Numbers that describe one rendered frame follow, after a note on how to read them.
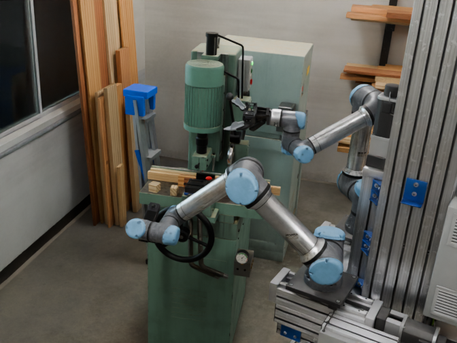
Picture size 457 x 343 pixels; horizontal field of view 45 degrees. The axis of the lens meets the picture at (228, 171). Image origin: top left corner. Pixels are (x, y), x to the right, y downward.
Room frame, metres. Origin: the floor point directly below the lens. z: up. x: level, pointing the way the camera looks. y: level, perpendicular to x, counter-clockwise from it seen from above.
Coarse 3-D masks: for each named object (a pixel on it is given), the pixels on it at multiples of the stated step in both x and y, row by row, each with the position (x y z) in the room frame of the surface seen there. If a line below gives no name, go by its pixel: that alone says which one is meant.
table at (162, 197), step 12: (156, 180) 2.51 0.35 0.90; (144, 192) 2.38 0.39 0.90; (168, 192) 2.39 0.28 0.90; (180, 192) 2.40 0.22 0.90; (168, 204) 2.35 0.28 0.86; (216, 204) 2.31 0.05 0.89; (228, 204) 2.30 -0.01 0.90; (240, 204) 2.31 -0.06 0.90; (216, 216) 2.25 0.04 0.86; (240, 216) 2.30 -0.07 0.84; (252, 216) 2.29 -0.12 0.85
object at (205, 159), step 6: (210, 150) 2.54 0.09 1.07; (192, 156) 2.45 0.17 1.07; (198, 156) 2.45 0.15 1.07; (204, 156) 2.46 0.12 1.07; (210, 156) 2.54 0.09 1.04; (192, 162) 2.45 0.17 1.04; (198, 162) 2.44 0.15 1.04; (204, 162) 2.44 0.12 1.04; (192, 168) 2.45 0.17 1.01; (198, 168) 2.44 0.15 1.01; (204, 168) 2.44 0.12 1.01
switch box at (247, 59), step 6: (240, 60) 2.74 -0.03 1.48; (246, 60) 2.74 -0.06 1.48; (252, 60) 2.82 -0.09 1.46; (240, 66) 2.74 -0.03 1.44; (246, 66) 2.74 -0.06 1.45; (240, 72) 2.74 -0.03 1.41; (246, 72) 2.74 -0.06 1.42; (240, 78) 2.74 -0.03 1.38; (246, 78) 2.74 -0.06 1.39; (240, 84) 2.74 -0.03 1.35; (246, 84) 2.74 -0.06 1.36; (240, 90) 2.74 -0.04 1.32; (246, 90) 2.74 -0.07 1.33
